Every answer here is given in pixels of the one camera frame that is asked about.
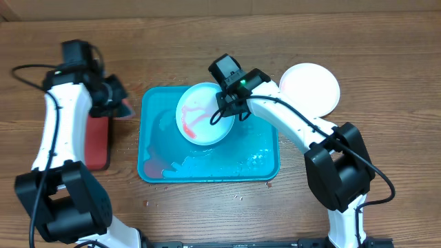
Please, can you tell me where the green scouring sponge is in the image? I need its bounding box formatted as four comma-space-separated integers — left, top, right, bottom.
115, 99, 135, 119

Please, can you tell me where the light blue plate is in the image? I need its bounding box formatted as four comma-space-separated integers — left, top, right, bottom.
176, 82, 235, 146

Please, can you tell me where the white plate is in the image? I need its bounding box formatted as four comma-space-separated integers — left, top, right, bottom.
279, 63, 340, 117

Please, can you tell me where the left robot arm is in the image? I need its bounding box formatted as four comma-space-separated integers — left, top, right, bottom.
14, 39, 150, 247

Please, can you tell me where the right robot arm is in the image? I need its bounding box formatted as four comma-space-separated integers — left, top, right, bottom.
208, 54, 375, 247

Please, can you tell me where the dark tray with red liquid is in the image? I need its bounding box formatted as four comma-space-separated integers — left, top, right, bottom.
85, 112, 114, 171

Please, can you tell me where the teal plastic tray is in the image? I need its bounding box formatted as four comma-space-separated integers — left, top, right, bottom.
137, 86, 280, 183

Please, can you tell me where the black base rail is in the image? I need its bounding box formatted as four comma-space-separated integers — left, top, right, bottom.
137, 237, 395, 248

